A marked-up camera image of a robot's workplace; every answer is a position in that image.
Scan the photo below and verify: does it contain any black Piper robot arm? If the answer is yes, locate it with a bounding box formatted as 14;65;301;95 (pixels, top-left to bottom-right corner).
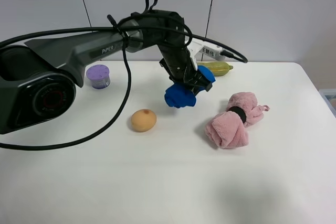
1;10;215;134

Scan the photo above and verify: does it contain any black elastic band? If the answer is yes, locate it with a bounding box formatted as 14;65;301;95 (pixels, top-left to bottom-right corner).
228;106;247;124

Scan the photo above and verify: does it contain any clear plastic bin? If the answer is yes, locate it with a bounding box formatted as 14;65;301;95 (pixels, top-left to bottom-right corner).
319;89;336;116

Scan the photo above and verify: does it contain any blue towel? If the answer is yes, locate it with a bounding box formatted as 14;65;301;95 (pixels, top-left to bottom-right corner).
164;68;215;109

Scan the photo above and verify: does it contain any tan egg-shaped ball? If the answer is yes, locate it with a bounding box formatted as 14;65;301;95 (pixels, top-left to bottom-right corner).
130;109;157;132

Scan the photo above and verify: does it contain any black cable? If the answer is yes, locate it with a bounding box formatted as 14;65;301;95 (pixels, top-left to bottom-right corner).
0;0;249;151

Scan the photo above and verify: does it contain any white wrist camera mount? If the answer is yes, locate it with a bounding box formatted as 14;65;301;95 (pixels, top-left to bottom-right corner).
187;39;224;71

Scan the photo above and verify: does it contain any pink rolled towel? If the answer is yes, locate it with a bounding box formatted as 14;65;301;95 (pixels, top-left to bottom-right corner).
205;92;269;149

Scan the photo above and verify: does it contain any purple lidded round container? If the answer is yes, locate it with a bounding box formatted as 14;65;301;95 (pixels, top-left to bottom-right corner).
86;65;111;89

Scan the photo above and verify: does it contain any toy corn cob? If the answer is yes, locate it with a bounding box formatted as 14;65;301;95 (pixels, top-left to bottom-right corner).
197;61;234;78

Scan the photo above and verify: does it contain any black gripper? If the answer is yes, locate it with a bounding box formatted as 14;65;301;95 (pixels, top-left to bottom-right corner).
159;47;213;95

